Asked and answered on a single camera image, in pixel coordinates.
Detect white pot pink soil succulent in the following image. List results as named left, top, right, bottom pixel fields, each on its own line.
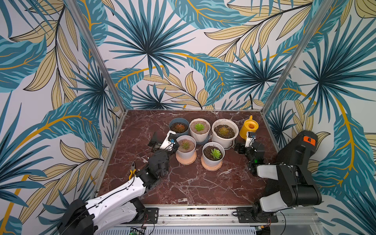
left=176, top=135, right=197, bottom=165

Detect white pot dark soil succulent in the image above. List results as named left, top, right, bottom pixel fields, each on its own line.
left=201, top=142, right=225, bottom=171

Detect right metal frame post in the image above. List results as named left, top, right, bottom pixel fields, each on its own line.
left=261, top=0, right=334, bottom=116

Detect metal frame post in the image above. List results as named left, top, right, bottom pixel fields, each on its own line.
left=261, top=0, right=334, bottom=116
left=66, top=0, right=127, bottom=114

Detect left metal frame post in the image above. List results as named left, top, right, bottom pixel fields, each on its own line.
left=66, top=0, right=127, bottom=114

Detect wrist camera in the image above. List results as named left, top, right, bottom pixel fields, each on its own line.
left=160, top=131, right=176, bottom=152
left=245, top=131, right=256, bottom=148

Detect yellow handled pliers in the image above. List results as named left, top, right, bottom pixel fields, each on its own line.
left=128, top=162, right=136, bottom=180

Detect large white round pot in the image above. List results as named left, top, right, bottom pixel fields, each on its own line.
left=211, top=119, right=239, bottom=149

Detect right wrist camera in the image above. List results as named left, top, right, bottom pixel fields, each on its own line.
left=245, top=131, right=256, bottom=148

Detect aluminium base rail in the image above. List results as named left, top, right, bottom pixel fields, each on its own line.
left=70, top=204, right=324, bottom=235

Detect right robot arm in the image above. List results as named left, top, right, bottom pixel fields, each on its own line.
left=234, top=130, right=322, bottom=224

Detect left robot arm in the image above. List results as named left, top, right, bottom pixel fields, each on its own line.
left=56, top=131, right=179, bottom=235

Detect white ribbed pot green succulent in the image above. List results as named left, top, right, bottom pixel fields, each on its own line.
left=189, top=118, right=211, bottom=145

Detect blue pot red succulent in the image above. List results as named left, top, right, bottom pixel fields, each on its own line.
left=169, top=117, right=190, bottom=137

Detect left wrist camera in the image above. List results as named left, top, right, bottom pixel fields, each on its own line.
left=160, top=131, right=176, bottom=152

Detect yellow watering can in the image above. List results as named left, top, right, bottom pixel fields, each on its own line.
left=240, top=115, right=259, bottom=140

